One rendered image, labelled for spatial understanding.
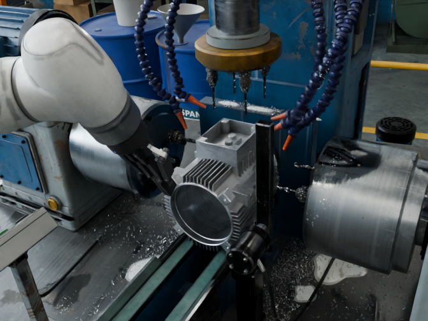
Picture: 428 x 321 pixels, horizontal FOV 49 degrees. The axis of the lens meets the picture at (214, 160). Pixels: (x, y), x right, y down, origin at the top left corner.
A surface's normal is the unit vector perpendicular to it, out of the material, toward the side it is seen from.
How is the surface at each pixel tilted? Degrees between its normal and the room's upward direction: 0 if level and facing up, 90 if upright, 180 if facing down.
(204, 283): 0
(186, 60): 90
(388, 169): 20
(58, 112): 120
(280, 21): 90
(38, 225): 51
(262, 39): 90
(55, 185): 89
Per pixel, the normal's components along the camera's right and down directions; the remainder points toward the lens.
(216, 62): -0.52, 0.47
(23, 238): 0.64, -0.37
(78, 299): -0.06, -0.85
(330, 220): -0.49, 0.27
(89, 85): 0.61, 0.50
